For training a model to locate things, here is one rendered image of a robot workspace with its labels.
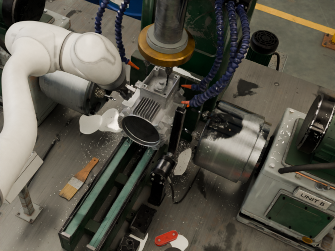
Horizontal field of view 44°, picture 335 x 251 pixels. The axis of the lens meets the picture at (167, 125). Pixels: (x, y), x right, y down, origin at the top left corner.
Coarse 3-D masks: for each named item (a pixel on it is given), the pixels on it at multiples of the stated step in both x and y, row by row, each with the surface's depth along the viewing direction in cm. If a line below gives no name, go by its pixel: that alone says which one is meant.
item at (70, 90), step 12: (60, 72) 146; (48, 84) 149; (60, 84) 147; (72, 84) 145; (84, 84) 144; (96, 84) 149; (48, 96) 154; (60, 96) 150; (72, 96) 147; (84, 96) 145; (96, 96) 151; (72, 108) 153; (84, 108) 149; (96, 108) 157
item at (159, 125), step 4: (180, 88) 153; (176, 92) 153; (180, 92) 152; (124, 108) 146; (128, 108) 144; (124, 112) 144; (128, 112) 144; (156, 124) 142; (160, 124) 142; (156, 128) 143; (160, 128) 142; (124, 132) 154; (124, 136) 155; (156, 148) 152
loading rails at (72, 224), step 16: (128, 144) 156; (112, 160) 151; (128, 160) 163; (144, 160) 153; (96, 176) 146; (112, 176) 150; (128, 176) 156; (144, 176) 151; (96, 192) 143; (128, 192) 144; (80, 208) 139; (96, 208) 147; (112, 208) 140; (128, 208) 147; (64, 224) 134; (80, 224) 137; (96, 224) 144; (112, 224) 136; (64, 240) 135; (96, 240) 133; (112, 240) 144
